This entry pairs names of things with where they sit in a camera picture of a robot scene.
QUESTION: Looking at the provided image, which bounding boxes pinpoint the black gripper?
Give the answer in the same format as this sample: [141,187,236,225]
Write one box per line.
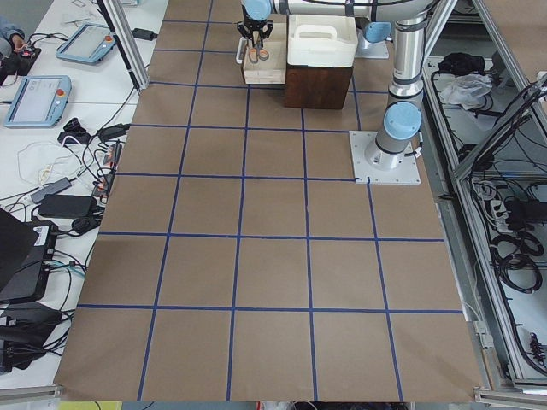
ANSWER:
[236,16,274,49]

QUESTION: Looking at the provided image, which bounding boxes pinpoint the orange grey scissors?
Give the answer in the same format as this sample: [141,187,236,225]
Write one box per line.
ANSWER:
[248,38,269,64]

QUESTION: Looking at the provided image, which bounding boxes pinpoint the white drawer handle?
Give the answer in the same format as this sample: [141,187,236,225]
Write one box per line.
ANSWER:
[236,37,247,65]

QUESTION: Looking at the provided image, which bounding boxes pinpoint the light wooden drawer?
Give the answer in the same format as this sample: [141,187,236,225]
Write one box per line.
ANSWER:
[241,40,286,85]

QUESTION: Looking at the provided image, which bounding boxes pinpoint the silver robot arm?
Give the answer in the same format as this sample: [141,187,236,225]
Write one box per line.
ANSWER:
[237,1,436,173]

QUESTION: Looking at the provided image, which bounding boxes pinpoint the dark wooden drawer cabinet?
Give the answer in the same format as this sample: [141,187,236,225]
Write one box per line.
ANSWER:
[284,64,353,109]

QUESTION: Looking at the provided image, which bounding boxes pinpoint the person hand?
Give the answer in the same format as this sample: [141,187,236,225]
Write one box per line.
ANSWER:
[10,34,26,53]

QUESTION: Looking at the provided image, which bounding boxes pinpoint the white foam tray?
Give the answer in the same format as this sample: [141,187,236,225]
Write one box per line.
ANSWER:
[287,15,358,67]

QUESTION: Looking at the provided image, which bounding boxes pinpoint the blue teach pendant far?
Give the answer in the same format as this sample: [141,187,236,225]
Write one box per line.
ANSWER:
[56,23,115,64]

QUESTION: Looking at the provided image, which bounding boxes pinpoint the blue teach pendant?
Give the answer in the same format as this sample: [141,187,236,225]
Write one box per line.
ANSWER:
[3,75,72,128]
[56,23,115,64]

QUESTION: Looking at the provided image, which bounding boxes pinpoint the blue teach pendant near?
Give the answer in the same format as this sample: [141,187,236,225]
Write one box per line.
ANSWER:
[3,75,72,128]

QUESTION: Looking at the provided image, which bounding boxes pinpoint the black power adapter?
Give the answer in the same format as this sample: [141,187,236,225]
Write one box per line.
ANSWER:
[38,195,97,219]

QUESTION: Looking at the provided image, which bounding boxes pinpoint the black laptop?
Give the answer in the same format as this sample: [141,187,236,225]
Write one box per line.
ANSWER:
[1,210,58,304]

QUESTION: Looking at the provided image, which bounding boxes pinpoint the aluminium frame post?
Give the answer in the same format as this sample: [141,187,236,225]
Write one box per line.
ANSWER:
[97,0,150,92]

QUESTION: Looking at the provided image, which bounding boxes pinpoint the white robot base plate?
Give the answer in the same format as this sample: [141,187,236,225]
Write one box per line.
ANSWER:
[349,131,421,185]

